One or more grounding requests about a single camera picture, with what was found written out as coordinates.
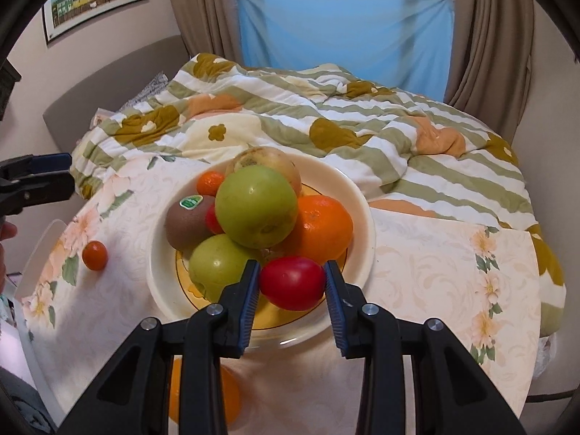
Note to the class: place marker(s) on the large orange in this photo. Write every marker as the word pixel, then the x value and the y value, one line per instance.
pixel 231 394
pixel 324 231

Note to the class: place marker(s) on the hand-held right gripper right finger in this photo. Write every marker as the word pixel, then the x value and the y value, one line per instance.
pixel 335 308

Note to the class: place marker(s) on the small tangerine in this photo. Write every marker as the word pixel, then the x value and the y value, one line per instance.
pixel 94 255
pixel 209 183

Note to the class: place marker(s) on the grey padded headboard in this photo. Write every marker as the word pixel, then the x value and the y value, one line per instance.
pixel 90 86

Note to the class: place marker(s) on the green striped floral quilt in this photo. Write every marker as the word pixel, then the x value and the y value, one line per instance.
pixel 362 136

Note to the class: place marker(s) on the yellow-brown pear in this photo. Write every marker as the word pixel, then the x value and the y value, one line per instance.
pixel 272 161

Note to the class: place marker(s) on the blue cloth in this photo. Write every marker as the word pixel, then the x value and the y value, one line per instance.
pixel 344 31

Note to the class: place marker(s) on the green apple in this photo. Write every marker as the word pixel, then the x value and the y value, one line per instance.
pixel 217 265
pixel 256 206

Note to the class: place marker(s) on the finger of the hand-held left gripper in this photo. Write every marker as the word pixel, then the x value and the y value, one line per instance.
pixel 45 188
pixel 50 162

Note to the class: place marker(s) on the cream plate with yellow centre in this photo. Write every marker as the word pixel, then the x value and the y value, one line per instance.
pixel 358 217

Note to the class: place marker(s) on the brown kiwi with green sticker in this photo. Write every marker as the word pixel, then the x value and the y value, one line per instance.
pixel 188 224

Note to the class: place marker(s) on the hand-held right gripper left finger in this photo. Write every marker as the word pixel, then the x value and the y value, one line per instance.
pixel 251 308

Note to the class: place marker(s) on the red tomato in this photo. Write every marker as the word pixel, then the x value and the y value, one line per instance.
pixel 213 221
pixel 292 283

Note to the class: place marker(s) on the person's left hand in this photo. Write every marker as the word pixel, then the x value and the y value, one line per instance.
pixel 7 232

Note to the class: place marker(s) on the patterned grey pillow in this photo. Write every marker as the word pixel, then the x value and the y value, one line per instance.
pixel 147 90

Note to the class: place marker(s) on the beige curtain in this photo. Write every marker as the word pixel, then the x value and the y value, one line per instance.
pixel 201 9
pixel 489 54

